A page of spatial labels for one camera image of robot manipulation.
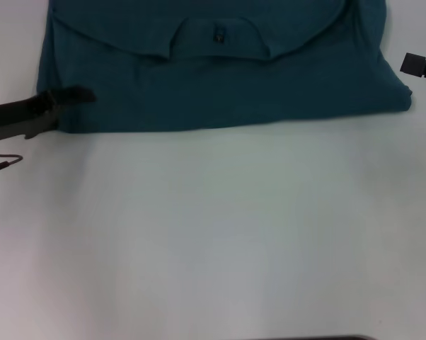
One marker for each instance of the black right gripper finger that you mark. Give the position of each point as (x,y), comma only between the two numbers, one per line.
(414,64)

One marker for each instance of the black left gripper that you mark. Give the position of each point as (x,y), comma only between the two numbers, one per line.
(18,115)

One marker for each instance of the teal t-shirt with beige print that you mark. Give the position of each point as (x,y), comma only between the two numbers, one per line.
(216,78)

